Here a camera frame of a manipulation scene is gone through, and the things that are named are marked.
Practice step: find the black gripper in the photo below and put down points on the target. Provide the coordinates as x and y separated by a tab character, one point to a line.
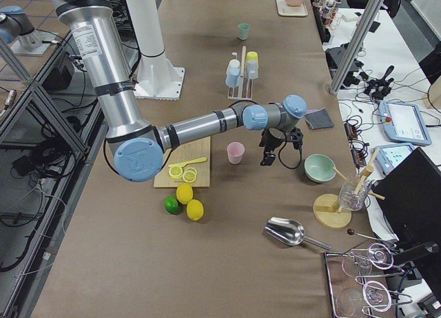
270	141

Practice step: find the pink plastic cup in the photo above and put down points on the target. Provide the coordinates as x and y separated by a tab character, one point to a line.
235	152

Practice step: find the green plastic cup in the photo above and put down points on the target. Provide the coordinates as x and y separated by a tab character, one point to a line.
243	31

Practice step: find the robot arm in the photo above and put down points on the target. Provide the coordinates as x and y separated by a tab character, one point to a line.
138	146

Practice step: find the grey plastic cup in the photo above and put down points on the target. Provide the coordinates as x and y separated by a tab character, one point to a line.
251	69

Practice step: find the light blue plastic cup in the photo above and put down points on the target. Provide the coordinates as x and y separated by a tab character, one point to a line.
232	78

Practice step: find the white plastic cup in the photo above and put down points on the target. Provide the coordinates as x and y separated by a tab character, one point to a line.
233	63

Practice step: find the yellow plastic cup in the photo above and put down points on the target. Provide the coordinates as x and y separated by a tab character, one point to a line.
251	57

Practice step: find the mint green bowl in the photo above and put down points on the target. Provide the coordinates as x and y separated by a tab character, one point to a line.
319	168

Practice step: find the grey folded cloth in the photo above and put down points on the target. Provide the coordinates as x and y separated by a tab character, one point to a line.
318	119

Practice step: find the bamboo cutting board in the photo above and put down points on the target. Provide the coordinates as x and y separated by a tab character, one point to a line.
200	150

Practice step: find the lemon slice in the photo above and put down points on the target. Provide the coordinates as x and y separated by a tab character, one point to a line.
175	172
190	175

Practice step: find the wooden mug tree stand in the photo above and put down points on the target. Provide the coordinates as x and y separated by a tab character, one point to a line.
327	208

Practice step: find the metal scoop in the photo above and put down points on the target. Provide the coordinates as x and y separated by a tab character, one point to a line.
290	232

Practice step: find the yellow plastic knife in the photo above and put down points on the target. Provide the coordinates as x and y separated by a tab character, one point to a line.
185	163

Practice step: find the clear glass mug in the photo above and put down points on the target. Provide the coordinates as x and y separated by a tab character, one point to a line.
348	199

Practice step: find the whole yellow lemon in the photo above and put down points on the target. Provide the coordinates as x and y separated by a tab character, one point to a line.
184	193
195	210

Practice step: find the green lime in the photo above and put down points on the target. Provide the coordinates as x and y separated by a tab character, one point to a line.
172	205

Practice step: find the blue teach pendant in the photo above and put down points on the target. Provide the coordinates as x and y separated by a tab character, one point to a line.
402	122
390	156

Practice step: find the beige plastic tray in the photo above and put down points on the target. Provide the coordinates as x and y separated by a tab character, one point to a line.
285	10

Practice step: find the black monitor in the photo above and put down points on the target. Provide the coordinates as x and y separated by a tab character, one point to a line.
411	201

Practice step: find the white wire cup rack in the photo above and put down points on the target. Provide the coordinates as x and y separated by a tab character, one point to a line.
244	91

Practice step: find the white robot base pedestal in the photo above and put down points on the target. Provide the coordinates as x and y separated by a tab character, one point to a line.
156	77

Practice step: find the wire glass rack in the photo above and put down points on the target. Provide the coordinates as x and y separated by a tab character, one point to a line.
356	282

